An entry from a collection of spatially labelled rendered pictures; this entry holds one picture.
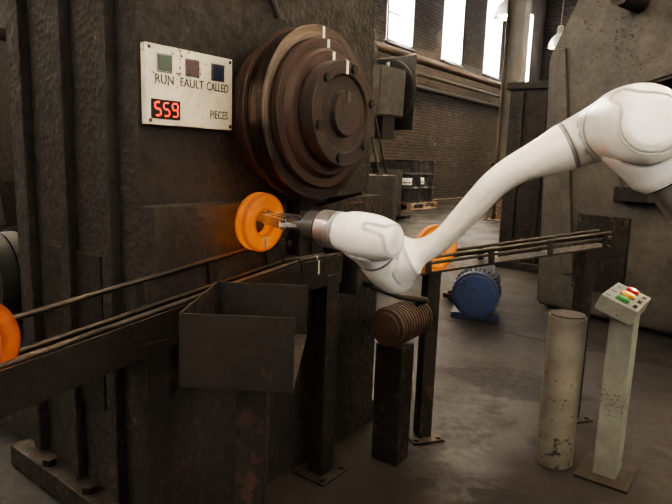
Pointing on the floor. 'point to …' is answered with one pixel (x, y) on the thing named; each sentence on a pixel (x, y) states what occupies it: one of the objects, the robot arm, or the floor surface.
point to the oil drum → (378, 184)
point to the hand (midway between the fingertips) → (261, 215)
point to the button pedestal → (615, 394)
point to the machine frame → (155, 230)
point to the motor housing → (395, 376)
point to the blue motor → (477, 294)
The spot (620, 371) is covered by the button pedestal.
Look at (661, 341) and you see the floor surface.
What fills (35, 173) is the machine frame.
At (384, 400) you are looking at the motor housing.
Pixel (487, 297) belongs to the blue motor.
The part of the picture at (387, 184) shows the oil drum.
